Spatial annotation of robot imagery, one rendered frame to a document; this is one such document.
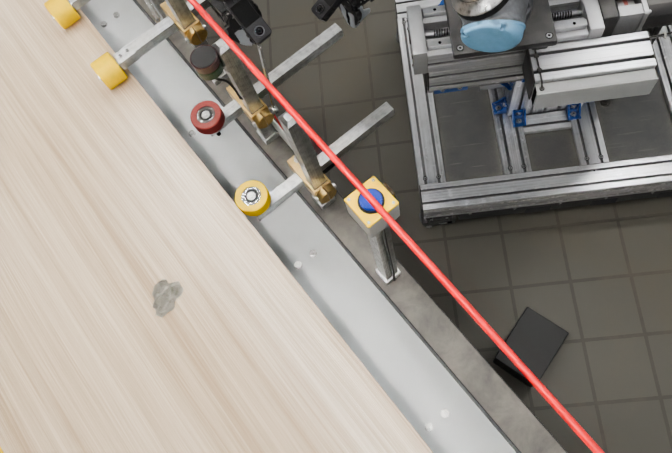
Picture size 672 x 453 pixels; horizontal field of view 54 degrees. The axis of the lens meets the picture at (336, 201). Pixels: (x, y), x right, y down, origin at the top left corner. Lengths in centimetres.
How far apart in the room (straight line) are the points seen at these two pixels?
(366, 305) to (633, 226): 114
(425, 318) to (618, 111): 114
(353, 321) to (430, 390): 25
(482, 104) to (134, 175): 125
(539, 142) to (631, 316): 65
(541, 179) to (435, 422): 94
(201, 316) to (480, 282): 116
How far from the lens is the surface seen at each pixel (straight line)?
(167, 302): 154
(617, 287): 245
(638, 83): 163
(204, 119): 167
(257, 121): 168
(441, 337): 162
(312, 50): 175
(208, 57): 145
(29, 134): 186
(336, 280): 175
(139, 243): 161
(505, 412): 162
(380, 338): 171
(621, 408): 239
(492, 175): 227
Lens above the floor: 230
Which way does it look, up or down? 68 degrees down
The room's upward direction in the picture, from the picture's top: 21 degrees counter-clockwise
